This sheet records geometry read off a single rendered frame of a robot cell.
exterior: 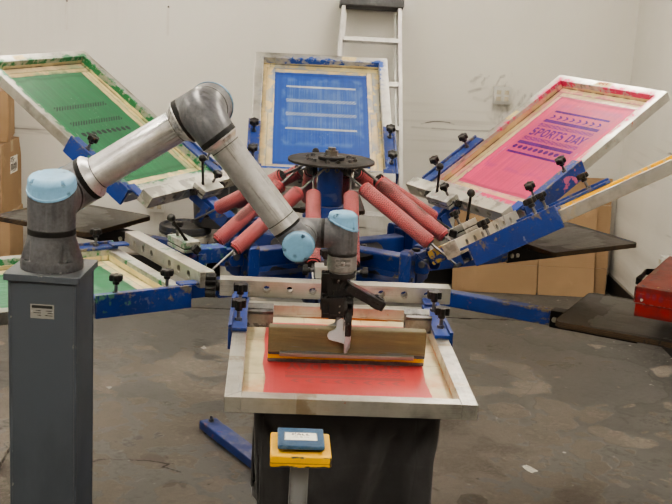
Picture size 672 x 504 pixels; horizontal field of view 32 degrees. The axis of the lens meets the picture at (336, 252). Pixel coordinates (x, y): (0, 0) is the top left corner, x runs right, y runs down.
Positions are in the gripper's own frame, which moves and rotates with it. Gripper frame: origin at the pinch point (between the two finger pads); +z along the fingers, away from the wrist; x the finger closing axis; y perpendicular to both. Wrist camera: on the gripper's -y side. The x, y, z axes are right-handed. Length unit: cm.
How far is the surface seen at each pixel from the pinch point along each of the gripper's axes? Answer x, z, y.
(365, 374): 7.5, 5.0, -4.3
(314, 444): 57, 3, 10
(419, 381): 11.3, 5.3, -17.6
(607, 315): -55, 8, -84
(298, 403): 35.9, 1.9, 13.4
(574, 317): -51, 7, -73
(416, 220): -97, -12, -29
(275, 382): 15.5, 4.4, 18.5
